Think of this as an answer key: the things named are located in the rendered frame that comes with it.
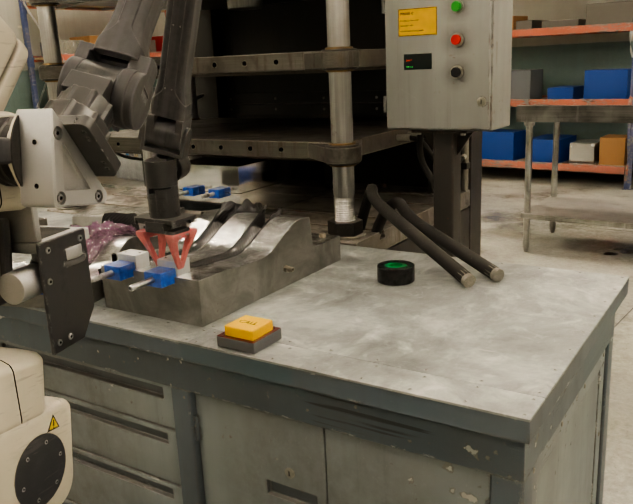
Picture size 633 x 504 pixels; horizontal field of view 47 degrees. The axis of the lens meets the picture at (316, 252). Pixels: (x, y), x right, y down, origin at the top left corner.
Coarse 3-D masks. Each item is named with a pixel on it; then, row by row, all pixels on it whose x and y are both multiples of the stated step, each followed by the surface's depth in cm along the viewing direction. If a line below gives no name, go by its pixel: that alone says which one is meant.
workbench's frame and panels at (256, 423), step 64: (0, 320) 165; (64, 384) 160; (128, 384) 150; (192, 384) 135; (256, 384) 126; (320, 384) 112; (576, 384) 126; (128, 448) 153; (192, 448) 140; (256, 448) 132; (320, 448) 123; (384, 448) 116; (448, 448) 108; (512, 448) 102; (576, 448) 136
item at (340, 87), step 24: (336, 0) 184; (48, 24) 246; (336, 24) 186; (48, 48) 247; (336, 72) 189; (192, 96) 308; (336, 96) 191; (336, 120) 192; (336, 168) 196; (336, 192) 198; (432, 192) 255; (336, 216) 200
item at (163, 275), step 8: (168, 256) 138; (160, 264) 136; (168, 264) 135; (144, 272) 133; (152, 272) 132; (160, 272) 132; (168, 272) 133; (176, 272) 134; (184, 272) 136; (144, 280) 130; (152, 280) 132; (160, 280) 131; (168, 280) 133; (128, 288) 128; (136, 288) 128
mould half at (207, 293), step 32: (192, 224) 166; (224, 224) 162; (288, 224) 155; (192, 256) 149; (256, 256) 148; (288, 256) 154; (320, 256) 165; (160, 288) 137; (192, 288) 132; (224, 288) 137; (256, 288) 146; (192, 320) 134
